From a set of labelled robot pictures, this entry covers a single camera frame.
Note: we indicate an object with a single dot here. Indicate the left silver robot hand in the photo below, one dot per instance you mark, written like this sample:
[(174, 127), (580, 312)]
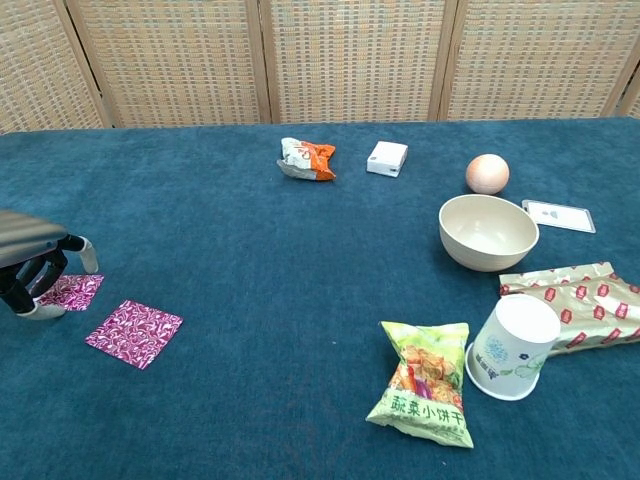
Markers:
[(25, 240)]

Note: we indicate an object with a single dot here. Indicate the woven rattan screen panel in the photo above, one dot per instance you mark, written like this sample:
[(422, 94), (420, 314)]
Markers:
[(634, 100), (355, 60), (40, 65), (175, 60), (540, 60)]

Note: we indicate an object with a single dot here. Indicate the blue carpet table cover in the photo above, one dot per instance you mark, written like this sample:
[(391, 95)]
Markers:
[(225, 225)]

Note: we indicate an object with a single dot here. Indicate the orange white snack bag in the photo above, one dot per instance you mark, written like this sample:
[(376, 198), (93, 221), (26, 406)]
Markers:
[(305, 160)]

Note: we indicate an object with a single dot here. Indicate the small white box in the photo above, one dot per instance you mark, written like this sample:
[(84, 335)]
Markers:
[(386, 157)]

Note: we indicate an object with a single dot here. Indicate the green vegetable biscuit bag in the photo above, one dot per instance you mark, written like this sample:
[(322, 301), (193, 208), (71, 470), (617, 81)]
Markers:
[(425, 380)]

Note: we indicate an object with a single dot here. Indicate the beige bowl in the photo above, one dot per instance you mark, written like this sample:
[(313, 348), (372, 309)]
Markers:
[(487, 235)]

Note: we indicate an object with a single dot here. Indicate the peach coloured ball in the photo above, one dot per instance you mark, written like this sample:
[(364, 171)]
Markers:
[(487, 174)]

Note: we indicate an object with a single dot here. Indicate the white paper cup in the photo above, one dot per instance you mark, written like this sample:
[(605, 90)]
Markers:
[(510, 350)]

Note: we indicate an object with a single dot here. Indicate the white badge card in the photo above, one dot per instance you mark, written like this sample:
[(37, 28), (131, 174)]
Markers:
[(565, 217)]

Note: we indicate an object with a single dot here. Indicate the gold red snack bag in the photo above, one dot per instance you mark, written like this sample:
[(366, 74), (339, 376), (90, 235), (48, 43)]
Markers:
[(595, 305)]

